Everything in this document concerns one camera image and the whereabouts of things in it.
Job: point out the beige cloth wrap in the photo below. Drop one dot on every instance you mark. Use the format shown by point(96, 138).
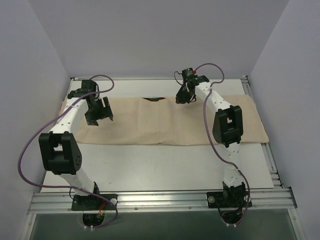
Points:
point(138, 121)

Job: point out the steel instrument tray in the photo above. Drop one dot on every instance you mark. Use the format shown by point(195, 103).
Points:
point(153, 98)

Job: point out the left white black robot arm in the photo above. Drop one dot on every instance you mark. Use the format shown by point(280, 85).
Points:
point(59, 149)

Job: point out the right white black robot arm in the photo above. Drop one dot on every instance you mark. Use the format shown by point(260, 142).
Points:
point(223, 123)

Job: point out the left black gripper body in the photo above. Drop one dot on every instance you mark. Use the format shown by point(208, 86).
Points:
point(97, 111)

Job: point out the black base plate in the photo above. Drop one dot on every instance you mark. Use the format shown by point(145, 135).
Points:
point(92, 203)
point(219, 199)

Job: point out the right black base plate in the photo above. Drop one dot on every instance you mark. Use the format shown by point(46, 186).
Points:
point(219, 199)

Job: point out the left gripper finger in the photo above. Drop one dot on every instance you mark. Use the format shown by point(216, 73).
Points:
point(107, 111)
point(92, 122)

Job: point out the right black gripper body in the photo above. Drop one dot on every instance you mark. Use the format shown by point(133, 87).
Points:
point(184, 91)

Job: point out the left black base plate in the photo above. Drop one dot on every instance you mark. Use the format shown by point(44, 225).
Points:
point(92, 203)

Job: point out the aluminium right side rail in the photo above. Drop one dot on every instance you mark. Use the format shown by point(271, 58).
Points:
point(265, 146)

